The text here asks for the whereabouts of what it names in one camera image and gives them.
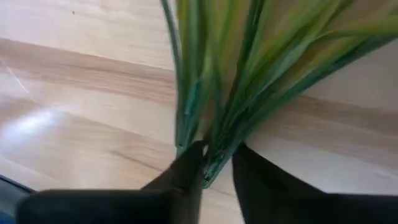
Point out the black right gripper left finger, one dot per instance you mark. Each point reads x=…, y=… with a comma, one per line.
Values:
x=183, y=193

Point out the black table frame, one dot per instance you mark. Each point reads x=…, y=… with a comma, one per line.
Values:
x=9, y=199

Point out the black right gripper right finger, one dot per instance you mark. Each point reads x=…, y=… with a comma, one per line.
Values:
x=261, y=193

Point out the pink artificial flower bunch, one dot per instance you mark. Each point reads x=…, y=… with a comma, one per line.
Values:
x=248, y=62

